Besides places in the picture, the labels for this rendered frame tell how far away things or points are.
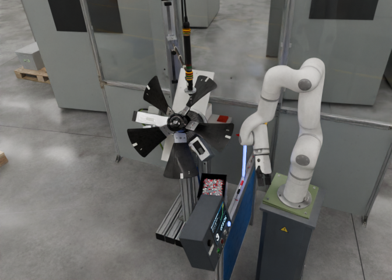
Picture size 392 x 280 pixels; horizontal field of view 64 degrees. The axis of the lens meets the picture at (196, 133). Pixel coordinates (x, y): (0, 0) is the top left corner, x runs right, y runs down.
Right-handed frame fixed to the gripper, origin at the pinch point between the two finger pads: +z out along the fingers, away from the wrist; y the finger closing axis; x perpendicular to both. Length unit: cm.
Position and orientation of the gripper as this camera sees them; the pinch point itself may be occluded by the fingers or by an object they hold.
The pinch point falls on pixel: (264, 184)
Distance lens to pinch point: 173.2
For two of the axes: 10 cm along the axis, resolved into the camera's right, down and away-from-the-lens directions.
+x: -8.1, 1.3, 5.7
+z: 0.8, 9.9, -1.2
